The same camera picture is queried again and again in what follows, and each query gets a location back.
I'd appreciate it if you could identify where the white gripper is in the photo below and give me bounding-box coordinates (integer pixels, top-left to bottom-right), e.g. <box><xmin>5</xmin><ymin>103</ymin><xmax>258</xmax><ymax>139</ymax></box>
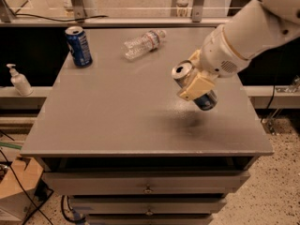
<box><xmin>177</xmin><ymin>25</ymin><xmax>249</xmax><ymax>101</ymax></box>

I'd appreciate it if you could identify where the red bull can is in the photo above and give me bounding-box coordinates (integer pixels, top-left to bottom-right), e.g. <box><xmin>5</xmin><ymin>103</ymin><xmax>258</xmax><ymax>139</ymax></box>
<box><xmin>172</xmin><ymin>60</ymin><xmax>218</xmax><ymax>111</ymax></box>

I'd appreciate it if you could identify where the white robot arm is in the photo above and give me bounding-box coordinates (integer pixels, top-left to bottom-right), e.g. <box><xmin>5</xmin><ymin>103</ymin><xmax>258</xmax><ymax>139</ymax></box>
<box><xmin>177</xmin><ymin>0</ymin><xmax>300</xmax><ymax>101</ymax></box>

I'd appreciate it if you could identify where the blue pepsi can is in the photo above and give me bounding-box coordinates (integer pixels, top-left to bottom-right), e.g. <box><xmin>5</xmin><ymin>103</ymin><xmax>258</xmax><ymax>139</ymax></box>
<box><xmin>65</xmin><ymin>26</ymin><xmax>93</xmax><ymax>68</ymax></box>

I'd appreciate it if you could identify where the clear plastic water bottle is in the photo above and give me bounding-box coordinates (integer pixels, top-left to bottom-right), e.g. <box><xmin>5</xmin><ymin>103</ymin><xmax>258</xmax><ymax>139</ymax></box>
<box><xmin>122</xmin><ymin>29</ymin><xmax>167</xmax><ymax>60</ymax></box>

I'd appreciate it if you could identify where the grey drawer cabinet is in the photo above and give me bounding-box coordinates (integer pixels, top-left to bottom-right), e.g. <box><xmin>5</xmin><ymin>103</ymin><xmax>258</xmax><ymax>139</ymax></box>
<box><xmin>20</xmin><ymin>26</ymin><xmax>275</xmax><ymax>225</ymax></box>

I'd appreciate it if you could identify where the middle grey drawer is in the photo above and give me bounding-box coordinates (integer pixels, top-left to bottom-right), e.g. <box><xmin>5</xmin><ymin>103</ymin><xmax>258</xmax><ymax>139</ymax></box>
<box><xmin>70</xmin><ymin>197</ymin><xmax>226</xmax><ymax>215</ymax></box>

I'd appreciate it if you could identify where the grey drawer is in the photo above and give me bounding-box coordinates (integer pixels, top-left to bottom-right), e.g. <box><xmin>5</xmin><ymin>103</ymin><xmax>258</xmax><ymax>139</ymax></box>
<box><xmin>87</xmin><ymin>215</ymin><xmax>213</xmax><ymax>225</ymax></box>
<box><xmin>70</xmin><ymin>197</ymin><xmax>226</xmax><ymax>215</ymax></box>
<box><xmin>43</xmin><ymin>171</ymin><xmax>250</xmax><ymax>196</ymax></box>

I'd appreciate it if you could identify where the bottom grey drawer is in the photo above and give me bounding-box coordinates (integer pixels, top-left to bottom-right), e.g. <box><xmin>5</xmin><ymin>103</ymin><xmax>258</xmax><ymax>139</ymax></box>
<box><xmin>87</xmin><ymin>215</ymin><xmax>213</xmax><ymax>225</ymax></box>

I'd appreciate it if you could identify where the white pump dispenser bottle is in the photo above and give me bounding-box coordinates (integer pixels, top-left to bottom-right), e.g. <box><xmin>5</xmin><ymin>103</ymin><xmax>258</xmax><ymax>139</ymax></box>
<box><xmin>7</xmin><ymin>64</ymin><xmax>33</xmax><ymax>97</ymax></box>

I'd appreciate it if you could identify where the top grey drawer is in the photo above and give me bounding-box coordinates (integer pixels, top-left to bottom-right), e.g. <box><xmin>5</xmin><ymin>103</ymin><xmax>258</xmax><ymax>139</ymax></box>
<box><xmin>43</xmin><ymin>171</ymin><xmax>250</xmax><ymax>196</ymax></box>

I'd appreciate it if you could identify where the cardboard box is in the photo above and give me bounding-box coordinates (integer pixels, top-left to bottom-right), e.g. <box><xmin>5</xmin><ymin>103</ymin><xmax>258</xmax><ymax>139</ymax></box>
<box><xmin>0</xmin><ymin>157</ymin><xmax>43</xmax><ymax>221</ymax></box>

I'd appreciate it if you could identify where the right metal bracket post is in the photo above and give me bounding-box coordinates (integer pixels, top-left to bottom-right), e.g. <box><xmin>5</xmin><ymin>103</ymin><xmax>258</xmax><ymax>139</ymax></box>
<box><xmin>191</xmin><ymin>0</ymin><xmax>204</xmax><ymax>23</ymax></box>

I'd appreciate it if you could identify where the metal bracket post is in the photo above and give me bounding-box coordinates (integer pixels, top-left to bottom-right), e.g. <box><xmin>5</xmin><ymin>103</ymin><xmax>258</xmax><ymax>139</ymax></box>
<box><xmin>71</xmin><ymin>0</ymin><xmax>86</xmax><ymax>23</ymax></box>
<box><xmin>191</xmin><ymin>0</ymin><xmax>204</xmax><ymax>23</ymax></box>

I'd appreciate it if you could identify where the left metal bracket post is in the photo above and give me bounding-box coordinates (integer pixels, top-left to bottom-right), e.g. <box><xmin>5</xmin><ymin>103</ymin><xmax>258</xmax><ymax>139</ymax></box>
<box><xmin>71</xmin><ymin>0</ymin><xmax>86</xmax><ymax>23</ymax></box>

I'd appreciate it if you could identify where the black cable on shelf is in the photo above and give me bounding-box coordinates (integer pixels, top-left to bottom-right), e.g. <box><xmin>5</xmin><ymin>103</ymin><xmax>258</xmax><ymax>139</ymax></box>
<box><xmin>14</xmin><ymin>12</ymin><xmax>109</xmax><ymax>23</ymax></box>

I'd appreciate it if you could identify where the black cable under cabinet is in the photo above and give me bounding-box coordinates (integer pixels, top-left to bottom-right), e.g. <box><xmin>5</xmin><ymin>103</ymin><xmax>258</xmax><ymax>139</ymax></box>
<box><xmin>60</xmin><ymin>195</ymin><xmax>86</xmax><ymax>225</ymax></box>

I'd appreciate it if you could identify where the black cable on floor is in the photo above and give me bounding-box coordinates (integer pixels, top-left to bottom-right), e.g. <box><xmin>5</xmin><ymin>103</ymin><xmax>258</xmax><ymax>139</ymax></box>
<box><xmin>0</xmin><ymin>131</ymin><xmax>54</xmax><ymax>225</ymax></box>

